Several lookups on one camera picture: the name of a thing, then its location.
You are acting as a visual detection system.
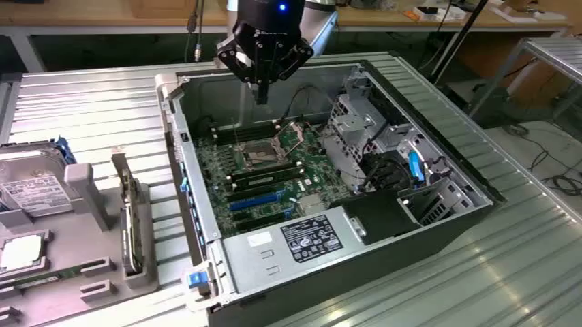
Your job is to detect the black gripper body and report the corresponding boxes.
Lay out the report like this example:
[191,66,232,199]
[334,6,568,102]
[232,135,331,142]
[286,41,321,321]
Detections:
[232,0,305,69]

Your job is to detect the Nvidia graphics card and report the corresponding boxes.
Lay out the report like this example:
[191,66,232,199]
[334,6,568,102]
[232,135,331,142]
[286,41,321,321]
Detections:
[110,145,150,275]

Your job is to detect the metal socket cover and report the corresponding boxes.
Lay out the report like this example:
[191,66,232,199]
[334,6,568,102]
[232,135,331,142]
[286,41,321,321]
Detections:
[271,121,315,161]

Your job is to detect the silver disk bay cage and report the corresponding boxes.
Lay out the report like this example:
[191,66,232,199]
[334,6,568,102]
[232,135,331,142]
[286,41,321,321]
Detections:
[325,67,438,178]

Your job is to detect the wooden desk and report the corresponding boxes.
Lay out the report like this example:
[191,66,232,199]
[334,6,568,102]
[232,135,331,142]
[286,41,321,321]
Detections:
[0,0,238,73]
[334,0,576,42]

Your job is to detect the black RAM slot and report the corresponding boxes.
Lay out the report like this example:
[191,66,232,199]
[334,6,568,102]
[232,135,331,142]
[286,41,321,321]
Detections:
[228,163,303,183]
[227,161,301,181]
[215,129,281,143]

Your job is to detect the thin locking lever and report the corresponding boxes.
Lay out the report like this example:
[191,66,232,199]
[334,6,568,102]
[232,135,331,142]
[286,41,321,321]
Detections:
[230,117,242,151]

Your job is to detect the CPU socket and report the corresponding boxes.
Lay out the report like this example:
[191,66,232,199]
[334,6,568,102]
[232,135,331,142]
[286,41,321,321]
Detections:
[236,141,285,171]

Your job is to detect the orange and white box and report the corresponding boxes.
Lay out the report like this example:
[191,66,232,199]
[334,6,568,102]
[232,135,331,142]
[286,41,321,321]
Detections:
[403,5,469,22]

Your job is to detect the green Dell motherboard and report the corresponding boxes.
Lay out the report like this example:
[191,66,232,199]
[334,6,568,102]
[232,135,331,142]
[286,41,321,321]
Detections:
[192,121,355,238]

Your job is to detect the green RAM stick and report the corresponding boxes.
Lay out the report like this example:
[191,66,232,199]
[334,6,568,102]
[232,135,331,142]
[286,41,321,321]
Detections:
[232,166,305,189]
[0,265,86,290]

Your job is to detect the black stand pole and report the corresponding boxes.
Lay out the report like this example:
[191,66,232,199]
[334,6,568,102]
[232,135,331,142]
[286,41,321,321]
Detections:
[430,0,490,80]

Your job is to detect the long black expansion slot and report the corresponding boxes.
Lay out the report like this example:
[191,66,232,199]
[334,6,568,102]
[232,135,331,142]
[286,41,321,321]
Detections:
[226,185,279,202]
[234,211,287,232]

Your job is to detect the silver chipset heatsink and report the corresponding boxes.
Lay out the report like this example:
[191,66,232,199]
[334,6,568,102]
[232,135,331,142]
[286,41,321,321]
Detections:
[298,194,326,211]

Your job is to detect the blue expansion slot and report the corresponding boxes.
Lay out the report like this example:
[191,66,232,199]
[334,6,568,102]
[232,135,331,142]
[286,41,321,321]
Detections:
[228,193,282,211]

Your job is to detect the brown wooden cabinet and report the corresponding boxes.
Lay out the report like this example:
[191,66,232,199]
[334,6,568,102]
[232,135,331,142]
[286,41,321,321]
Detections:
[454,32,569,103]

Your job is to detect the blue disk carrier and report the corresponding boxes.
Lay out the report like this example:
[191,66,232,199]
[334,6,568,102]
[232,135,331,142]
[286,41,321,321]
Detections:
[52,136,78,168]

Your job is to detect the black plastic shroud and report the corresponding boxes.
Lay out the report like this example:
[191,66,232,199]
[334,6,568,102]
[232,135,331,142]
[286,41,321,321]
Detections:
[330,189,423,245]

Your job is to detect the white flat box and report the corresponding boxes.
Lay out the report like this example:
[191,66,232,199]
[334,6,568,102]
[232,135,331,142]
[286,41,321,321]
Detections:
[489,5,541,23]

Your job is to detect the perforated silver disk bay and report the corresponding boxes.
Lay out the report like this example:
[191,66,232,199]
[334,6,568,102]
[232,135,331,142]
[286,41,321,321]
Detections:
[395,176,495,228]

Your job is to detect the silver power supply unit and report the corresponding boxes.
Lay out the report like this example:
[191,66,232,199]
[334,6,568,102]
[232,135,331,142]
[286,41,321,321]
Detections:
[219,206,370,296]

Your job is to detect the metal slat side table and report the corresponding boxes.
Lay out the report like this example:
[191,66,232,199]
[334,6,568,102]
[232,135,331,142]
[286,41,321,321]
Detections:
[467,36,582,120]

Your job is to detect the silver hard disk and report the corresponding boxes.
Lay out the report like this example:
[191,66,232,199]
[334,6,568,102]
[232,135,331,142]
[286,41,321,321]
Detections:
[0,141,76,219]

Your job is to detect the grey parts rack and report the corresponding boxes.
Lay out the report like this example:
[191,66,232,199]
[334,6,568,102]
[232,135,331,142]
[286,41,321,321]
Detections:
[0,162,162,327]

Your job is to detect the open black PC case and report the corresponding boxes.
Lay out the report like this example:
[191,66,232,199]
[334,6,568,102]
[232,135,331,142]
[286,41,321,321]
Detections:
[154,59,506,327]

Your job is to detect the silver CPU chip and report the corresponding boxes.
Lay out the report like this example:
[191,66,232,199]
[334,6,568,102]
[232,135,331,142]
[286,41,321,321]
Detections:
[0,236,47,272]

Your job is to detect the grey hanging cable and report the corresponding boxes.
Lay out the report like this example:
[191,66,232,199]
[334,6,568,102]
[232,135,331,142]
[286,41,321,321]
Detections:
[194,0,204,63]

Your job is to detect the black looped wire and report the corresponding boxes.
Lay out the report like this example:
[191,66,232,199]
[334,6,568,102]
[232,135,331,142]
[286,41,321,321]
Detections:
[287,84,337,124]

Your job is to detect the black wire bundle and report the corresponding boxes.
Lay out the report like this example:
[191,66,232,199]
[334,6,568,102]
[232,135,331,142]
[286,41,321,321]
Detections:
[357,151,413,191]

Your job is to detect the blue plastic drive handle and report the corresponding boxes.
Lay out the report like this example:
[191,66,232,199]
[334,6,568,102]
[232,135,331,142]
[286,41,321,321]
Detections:
[407,149,427,181]

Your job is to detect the black floor cables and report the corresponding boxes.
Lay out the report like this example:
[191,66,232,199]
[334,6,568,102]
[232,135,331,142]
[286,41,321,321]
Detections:
[526,136,582,198]

